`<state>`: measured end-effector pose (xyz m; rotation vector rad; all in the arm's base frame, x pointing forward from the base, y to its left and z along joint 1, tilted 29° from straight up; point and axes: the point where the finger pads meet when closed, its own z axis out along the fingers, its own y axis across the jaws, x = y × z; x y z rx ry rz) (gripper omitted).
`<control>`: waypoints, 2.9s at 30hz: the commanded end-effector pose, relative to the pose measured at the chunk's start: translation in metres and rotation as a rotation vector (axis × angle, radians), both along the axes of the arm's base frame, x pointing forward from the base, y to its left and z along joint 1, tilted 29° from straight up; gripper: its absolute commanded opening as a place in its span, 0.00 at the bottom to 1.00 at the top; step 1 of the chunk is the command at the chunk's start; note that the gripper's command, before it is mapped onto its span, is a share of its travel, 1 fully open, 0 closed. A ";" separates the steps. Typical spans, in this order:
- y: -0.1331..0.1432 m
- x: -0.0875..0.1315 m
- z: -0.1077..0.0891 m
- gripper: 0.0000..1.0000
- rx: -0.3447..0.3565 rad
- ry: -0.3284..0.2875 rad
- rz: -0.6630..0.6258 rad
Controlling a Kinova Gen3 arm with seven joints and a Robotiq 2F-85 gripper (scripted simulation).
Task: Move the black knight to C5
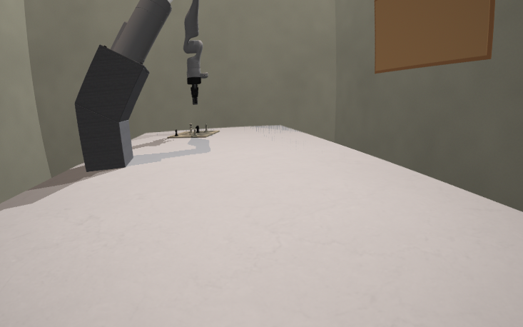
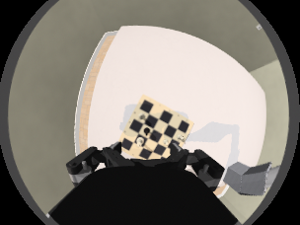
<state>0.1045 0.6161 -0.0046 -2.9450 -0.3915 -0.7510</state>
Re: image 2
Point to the black and tan chessboard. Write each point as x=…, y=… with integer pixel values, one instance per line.
x=163, y=123

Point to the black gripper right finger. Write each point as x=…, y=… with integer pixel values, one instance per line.
x=208, y=169

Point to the white chess piece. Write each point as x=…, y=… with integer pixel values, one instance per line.
x=140, y=141
x=141, y=115

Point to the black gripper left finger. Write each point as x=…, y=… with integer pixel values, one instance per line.
x=79, y=167

